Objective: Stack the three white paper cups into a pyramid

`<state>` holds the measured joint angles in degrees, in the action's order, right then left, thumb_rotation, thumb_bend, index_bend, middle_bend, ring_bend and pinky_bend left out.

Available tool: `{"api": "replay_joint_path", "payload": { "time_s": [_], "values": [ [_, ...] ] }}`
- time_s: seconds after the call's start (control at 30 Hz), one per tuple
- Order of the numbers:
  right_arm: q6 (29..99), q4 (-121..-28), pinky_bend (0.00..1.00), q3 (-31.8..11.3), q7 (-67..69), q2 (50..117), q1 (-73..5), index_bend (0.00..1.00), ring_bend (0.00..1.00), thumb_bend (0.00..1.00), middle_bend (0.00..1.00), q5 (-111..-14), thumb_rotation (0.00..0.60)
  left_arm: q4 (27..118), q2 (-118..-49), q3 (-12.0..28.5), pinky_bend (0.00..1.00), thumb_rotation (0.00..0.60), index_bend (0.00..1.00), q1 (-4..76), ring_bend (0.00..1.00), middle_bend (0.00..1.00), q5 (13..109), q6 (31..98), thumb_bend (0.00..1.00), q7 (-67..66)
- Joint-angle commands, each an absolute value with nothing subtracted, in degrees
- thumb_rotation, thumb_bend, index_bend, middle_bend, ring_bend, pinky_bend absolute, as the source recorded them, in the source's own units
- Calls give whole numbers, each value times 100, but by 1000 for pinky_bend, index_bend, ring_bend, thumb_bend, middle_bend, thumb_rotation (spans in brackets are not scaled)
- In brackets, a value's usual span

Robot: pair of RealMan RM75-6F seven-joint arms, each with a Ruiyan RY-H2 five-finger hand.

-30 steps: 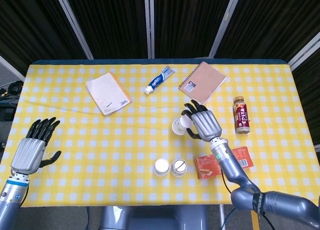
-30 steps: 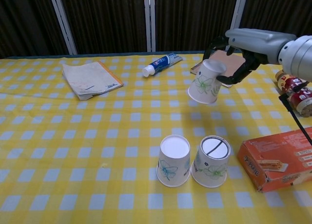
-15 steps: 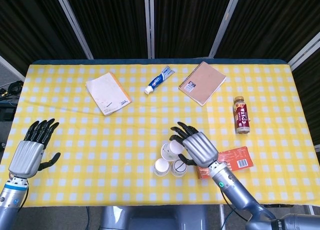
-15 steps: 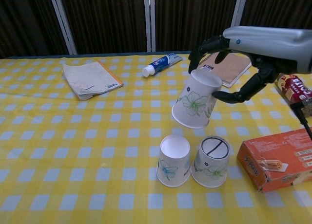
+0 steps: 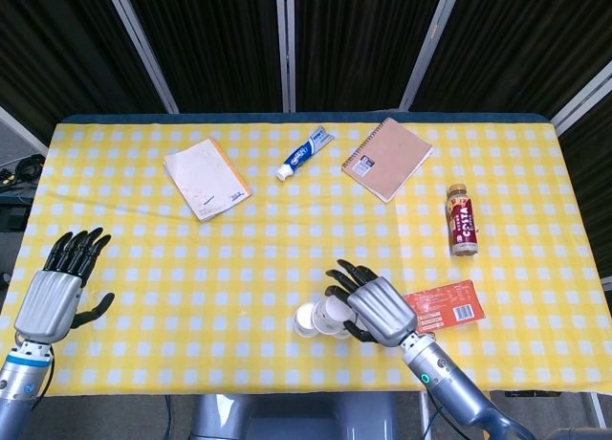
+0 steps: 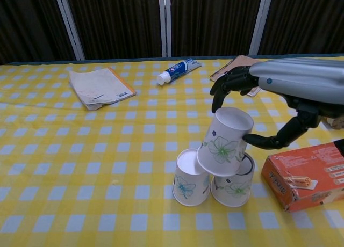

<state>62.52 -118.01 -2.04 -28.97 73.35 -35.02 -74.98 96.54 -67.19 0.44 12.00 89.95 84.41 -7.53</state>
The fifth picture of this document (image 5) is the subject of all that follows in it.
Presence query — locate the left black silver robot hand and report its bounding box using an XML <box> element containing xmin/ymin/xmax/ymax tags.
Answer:
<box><xmin>13</xmin><ymin>227</ymin><xmax>116</xmax><ymax>345</ymax></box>

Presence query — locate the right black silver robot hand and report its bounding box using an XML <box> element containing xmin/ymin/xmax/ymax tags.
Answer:
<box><xmin>325</xmin><ymin>259</ymin><xmax>418</xmax><ymax>349</ymax></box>

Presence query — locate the white floral paper cup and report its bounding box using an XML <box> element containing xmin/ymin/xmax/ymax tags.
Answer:
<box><xmin>294</xmin><ymin>301</ymin><xmax>320</xmax><ymax>339</ymax></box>
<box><xmin>313</xmin><ymin>296</ymin><xmax>354</xmax><ymax>337</ymax></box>

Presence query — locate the yellow white checkered tablecloth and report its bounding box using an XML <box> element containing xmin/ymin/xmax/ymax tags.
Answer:
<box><xmin>2</xmin><ymin>121</ymin><xmax>604</xmax><ymax>398</ymax></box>

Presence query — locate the orange snack box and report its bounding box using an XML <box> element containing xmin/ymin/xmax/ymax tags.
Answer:
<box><xmin>404</xmin><ymin>279</ymin><xmax>489</xmax><ymax>335</ymax></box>

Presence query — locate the red Costa coffee bottle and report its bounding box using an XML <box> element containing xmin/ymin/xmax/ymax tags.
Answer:
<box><xmin>447</xmin><ymin>182</ymin><xmax>480</xmax><ymax>257</ymax></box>

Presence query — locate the grey robot torso base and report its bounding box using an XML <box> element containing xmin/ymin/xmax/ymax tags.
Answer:
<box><xmin>190</xmin><ymin>392</ymin><xmax>398</xmax><ymax>440</ymax></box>

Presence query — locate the brown spiral notebook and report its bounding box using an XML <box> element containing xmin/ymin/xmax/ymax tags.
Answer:
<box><xmin>340</xmin><ymin>117</ymin><xmax>434</xmax><ymax>204</ymax></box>

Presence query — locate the blue white toothpaste tube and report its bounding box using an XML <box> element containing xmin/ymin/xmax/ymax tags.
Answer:
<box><xmin>275</xmin><ymin>125</ymin><xmax>335</xmax><ymax>182</ymax></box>

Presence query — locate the worn white booklet orange spine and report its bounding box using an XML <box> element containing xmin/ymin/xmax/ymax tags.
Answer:
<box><xmin>164</xmin><ymin>137</ymin><xmax>253</xmax><ymax>223</ymax></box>

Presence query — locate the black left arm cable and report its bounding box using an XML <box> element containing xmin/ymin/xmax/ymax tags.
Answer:
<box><xmin>33</xmin><ymin>347</ymin><xmax>56</xmax><ymax>406</ymax></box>

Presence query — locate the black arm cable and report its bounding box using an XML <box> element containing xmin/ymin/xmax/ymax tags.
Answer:
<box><xmin>33</xmin><ymin>347</ymin><xmax>56</xmax><ymax>406</ymax></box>
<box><xmin>421</xmin><ymin>392</ymin><xmax>448</xmax><ymax>440</ymax></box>

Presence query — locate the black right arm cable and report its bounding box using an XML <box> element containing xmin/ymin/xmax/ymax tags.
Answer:
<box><xmin>421</xmin><ymin>392</ymin><xmax>448</xmax><ymax>440</ymax></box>

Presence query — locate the black cable bundle on floor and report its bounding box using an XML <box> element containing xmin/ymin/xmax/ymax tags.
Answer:
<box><xmin>0</xmin><ymin>153</ymin><xmax>47</xmax><ymax>188</ymax></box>

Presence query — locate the white partition frame post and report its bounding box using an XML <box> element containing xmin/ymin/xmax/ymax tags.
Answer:
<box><xmin>102</xmin><ymin>0</ymin><xmax>180</xmax><ymax>114</ymax></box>
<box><xmin>0</xmin><ymin>104</ymin><xmax>49</xmax><ymax>157</ymax></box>
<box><xmin>274</xmin><ymin>0</ymin><xmax>296</xmax><ymax>113</ymax></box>
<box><xmin>549</xmin><ymin>59</ymin><xmax>612</xmax><ymax>136</ymax></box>
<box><xmin>399</xmin><ymin>0</ymin><xmax>463</xmax><ymax>112</ymax></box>

